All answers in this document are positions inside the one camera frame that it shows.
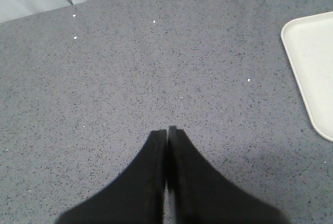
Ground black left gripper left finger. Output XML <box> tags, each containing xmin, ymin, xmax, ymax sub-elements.
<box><xmin>56</xmin><ymin>130</ymin><xmax>167</xmax><ymax>223</ymax></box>

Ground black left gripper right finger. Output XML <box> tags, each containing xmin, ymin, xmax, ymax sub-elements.
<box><xmin>167</xmin><ymin>126</ymin><xmax>289</xmax><ymax>223</ymax></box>

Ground cream rectangular plastic tray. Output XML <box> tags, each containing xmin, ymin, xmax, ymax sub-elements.
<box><xmin>280</xmin><ymin>12</ymin><xmax>332</xmax><ymax>141</ymax></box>

